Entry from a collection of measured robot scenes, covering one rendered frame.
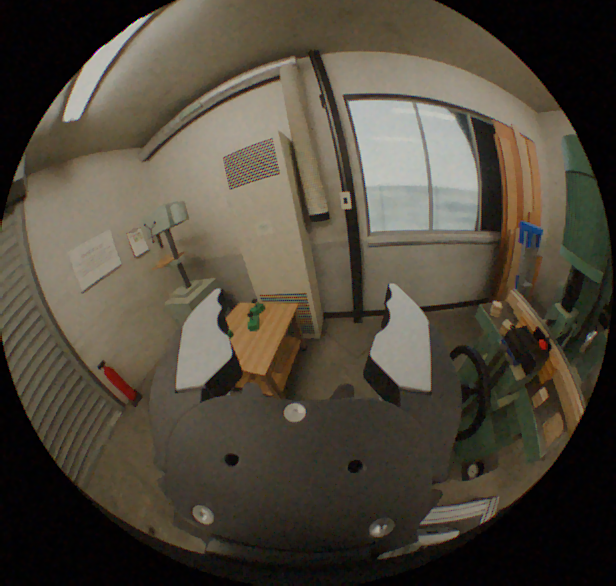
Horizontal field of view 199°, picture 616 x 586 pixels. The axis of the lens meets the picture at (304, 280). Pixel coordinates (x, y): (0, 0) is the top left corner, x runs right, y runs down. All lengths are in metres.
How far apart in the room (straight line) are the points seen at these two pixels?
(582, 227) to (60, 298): 2.88
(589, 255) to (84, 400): 3.05
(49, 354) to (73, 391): 0.43
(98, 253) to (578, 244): 2.88
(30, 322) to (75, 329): 0.59
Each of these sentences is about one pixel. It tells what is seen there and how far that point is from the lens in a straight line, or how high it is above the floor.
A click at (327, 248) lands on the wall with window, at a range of 1.58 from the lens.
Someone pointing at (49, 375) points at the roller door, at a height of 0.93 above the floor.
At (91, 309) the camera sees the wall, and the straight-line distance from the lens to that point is 2.30.
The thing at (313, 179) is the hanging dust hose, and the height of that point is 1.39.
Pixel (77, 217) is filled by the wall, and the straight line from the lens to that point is 2.41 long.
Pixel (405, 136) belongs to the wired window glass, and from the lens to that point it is 1.74.
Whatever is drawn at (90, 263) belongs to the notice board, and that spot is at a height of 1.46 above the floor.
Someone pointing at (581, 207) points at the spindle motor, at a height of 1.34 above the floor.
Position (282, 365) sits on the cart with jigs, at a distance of 1.41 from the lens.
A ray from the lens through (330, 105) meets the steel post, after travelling 1.58.
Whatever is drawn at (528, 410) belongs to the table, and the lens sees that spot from 0.64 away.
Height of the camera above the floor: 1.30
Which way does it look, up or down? 27 degrees down
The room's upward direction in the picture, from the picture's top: 12 degrees counter-clockwise
